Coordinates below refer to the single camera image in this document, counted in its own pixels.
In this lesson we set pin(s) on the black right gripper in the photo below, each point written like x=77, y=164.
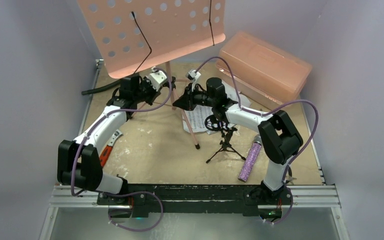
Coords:
x=190, y=99

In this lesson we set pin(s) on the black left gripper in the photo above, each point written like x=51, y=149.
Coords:
x=146, y=83

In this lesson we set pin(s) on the pink folding music stand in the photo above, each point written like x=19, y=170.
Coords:
x=135, y=35

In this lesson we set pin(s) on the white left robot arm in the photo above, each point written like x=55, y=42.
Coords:
x=78, y=161

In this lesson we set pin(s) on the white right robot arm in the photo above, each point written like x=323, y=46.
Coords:
x=281, y=141

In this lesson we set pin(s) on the sheet music paper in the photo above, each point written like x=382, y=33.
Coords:
x=196, y=117

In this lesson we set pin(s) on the black mini microphone tripod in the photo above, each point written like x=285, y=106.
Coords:
x=215, y=125

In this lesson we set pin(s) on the purple glitter microphone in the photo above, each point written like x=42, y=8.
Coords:
x=250, y=160

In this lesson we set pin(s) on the pink translucent storage box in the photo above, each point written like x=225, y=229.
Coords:
x=261, y=71

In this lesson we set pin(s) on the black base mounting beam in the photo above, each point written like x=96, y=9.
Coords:
x=248, y=200

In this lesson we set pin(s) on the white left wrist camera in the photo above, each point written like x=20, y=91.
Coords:
x=157, y=79

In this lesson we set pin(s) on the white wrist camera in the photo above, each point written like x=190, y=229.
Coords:
x=193, y=75
x=157, y=79

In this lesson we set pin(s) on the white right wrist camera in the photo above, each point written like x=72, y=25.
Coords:
x=193, y=75

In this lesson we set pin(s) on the black handled pliers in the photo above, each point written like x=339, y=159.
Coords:
x=289, y=178

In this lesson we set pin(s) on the aluminium frame rail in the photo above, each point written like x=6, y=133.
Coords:
x=315, y=196

